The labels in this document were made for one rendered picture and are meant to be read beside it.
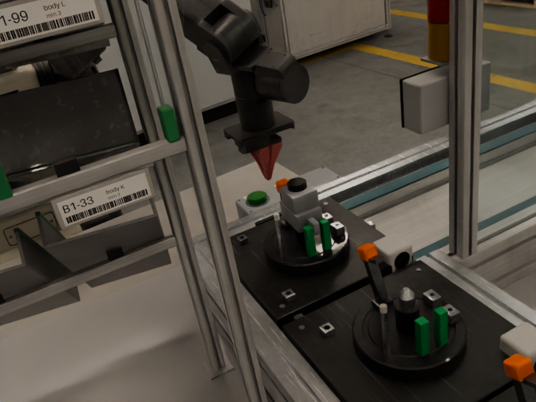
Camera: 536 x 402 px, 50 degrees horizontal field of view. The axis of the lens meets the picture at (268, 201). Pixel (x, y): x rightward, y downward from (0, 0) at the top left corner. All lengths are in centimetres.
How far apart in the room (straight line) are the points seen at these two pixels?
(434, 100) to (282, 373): 41
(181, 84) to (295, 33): 456
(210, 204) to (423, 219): 60
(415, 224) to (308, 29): 415
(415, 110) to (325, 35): 447
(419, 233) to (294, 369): 40
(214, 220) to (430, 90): 36
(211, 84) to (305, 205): 332
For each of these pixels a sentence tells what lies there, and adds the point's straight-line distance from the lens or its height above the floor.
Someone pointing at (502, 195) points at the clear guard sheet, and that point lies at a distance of 95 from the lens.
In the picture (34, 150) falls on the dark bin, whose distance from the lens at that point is 57.
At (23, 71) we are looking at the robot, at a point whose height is 121.
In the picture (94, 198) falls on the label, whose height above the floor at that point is 129.
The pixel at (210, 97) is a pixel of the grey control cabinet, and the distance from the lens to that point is 417.
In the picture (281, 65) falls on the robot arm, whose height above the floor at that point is 127.
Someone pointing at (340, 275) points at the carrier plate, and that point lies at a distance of 88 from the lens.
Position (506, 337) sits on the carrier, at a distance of 76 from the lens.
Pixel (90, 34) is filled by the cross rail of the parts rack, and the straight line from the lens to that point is 67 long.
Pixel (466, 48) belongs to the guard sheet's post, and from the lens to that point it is 78.
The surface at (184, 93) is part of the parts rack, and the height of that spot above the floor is 135.
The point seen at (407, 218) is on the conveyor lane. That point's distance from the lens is 110.
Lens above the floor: 151
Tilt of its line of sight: 29 degrees down
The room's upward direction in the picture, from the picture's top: 10 degrees counter-clockwise
